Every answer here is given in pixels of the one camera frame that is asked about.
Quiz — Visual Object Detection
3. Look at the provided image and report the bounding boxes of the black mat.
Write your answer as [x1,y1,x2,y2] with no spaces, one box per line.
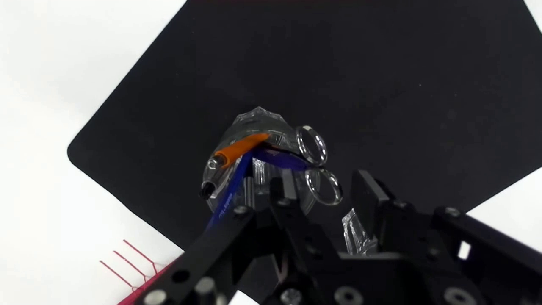
[67,0,542,252]

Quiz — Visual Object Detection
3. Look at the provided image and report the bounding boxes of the silver scissors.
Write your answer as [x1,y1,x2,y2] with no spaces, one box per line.
[294,123,346,208]

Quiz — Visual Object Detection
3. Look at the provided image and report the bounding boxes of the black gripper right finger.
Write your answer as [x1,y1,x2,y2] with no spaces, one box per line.
[353,167,542,305]

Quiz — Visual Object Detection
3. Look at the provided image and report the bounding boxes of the orange pen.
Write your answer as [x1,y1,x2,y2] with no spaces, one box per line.
[216,131,272,165]

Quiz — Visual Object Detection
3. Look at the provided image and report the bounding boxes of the red ruler strip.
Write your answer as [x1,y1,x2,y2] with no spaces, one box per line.
[101,238,189,305]

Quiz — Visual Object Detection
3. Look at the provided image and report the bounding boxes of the blue pen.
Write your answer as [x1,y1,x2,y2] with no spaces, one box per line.
[206,147,311,233]

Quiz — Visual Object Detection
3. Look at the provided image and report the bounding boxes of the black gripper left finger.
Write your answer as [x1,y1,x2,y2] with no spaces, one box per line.
[119,175,341,305]

